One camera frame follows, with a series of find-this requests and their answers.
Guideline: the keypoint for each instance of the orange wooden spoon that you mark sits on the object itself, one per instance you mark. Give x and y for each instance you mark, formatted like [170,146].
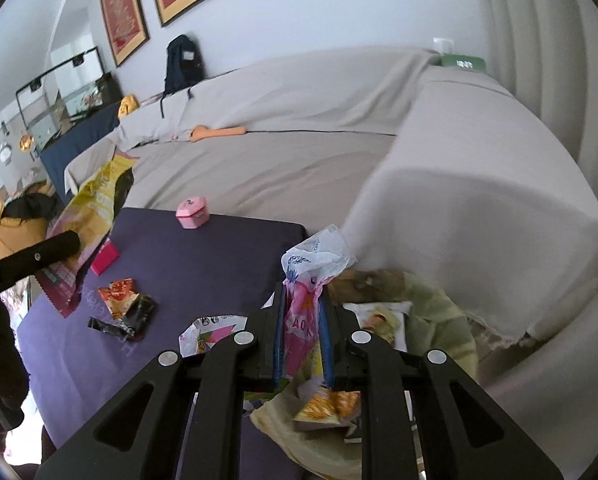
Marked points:
[219,132]

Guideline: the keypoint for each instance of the white picture packet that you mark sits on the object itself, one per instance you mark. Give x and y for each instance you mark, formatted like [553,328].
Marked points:
[379,320]

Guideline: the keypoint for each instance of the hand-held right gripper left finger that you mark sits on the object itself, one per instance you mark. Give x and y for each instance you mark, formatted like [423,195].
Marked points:
[279,340]

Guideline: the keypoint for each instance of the orange pendant lamp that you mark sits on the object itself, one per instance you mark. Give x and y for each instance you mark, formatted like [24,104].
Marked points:
[25,142]

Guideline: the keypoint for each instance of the large yellow pink snack bag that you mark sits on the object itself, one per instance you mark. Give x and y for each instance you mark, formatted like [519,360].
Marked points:
[96,195]

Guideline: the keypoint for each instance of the pink white plastic wrapper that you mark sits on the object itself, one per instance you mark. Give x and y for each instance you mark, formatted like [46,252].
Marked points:
[301,320]

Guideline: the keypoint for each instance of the orange snack wrapper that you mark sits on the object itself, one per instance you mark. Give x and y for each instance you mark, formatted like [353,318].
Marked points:
[324,407]

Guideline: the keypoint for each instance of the black wrapper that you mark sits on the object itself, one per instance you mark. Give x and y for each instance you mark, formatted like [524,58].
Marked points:
[134,317]

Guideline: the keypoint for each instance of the pink white flat wrapper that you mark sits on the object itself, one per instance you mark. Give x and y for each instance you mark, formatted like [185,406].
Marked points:
[206,337]

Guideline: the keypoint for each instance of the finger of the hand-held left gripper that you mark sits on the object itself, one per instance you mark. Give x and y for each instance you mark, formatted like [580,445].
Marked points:
[49,255]

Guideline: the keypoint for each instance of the small magenta box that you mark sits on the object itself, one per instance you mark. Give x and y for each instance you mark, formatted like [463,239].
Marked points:
[104,259]

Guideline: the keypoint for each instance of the pink toy ice box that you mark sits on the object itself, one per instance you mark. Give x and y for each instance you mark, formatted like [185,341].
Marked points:
[191,215]

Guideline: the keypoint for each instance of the brown crumpled paper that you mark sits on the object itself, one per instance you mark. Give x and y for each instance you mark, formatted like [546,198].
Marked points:
[369,285]

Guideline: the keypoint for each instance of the glass fish tank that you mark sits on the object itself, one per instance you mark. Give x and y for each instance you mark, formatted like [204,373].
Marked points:
[79,90]

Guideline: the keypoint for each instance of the green box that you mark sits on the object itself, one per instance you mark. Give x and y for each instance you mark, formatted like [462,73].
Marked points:
[464,63]

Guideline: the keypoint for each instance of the orange red wrapper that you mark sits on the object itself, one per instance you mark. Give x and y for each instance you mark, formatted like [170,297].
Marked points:
[119,295]

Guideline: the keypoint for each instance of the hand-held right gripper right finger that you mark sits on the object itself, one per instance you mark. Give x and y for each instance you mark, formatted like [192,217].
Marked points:
[326,340]

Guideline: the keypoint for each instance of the orange cloth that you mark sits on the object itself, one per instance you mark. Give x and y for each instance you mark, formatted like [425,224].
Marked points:
[14,235]

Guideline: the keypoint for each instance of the grey covered sofa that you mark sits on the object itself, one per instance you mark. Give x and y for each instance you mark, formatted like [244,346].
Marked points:
[429,160]

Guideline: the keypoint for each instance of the white pendant lamp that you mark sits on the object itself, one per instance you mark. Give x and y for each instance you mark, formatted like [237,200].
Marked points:
[6,152]

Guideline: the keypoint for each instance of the green trash bag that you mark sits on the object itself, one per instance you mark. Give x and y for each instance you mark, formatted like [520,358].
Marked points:
[439,320]

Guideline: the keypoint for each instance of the white curtain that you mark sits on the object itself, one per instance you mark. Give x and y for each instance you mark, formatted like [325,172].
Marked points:
[539,35]

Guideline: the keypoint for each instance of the dark backpack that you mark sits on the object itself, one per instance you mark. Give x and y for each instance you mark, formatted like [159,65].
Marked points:
[181,65]

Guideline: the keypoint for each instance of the black cloth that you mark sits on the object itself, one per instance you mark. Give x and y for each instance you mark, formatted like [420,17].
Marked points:
[34,207]

